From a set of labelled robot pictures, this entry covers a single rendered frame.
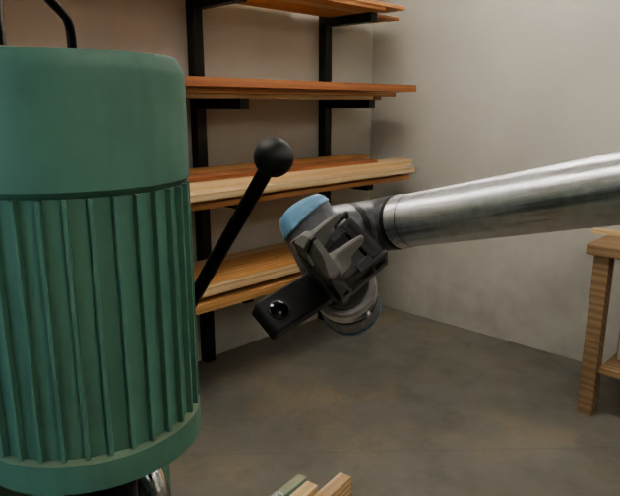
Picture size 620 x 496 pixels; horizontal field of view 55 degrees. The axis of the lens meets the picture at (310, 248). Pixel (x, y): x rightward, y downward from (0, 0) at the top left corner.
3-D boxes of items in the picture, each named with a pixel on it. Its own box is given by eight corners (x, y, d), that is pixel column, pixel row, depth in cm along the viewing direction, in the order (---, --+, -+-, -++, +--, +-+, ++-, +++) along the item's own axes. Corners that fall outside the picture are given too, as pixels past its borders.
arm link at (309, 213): (318, 217, 104) (350, 279, 100) (264, 226, 97) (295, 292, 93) (345, 185, 98) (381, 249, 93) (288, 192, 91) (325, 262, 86)
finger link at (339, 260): (348, 209, 60) (354, 238, 69) (304, 247, 60) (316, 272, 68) (369, 229, 59) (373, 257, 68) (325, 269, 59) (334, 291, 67)
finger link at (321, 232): (328, 188, 61) (337, 219, 70) (284, 225, 61) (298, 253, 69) (348, 209, 60) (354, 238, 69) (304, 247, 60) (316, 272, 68)
